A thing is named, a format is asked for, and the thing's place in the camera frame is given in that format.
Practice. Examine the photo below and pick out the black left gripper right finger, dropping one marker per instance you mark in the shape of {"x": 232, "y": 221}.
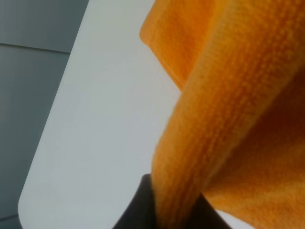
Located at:
{"x": 204, "y": 216}

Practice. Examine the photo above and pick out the orange microfiber towel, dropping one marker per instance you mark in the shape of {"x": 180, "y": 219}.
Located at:
{"x": 237, "y": 133}

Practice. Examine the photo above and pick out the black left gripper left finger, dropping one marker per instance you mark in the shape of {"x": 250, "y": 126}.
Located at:
{"x": 140, "y": 213}

